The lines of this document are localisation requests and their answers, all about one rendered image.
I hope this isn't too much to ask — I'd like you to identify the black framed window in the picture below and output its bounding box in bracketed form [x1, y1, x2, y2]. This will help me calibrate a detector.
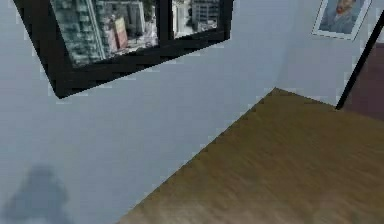
[12, 0, 235, 100]

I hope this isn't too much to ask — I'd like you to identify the white framed portrait picture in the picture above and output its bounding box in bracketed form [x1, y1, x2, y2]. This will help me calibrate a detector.
[311, 0, 373, 41]

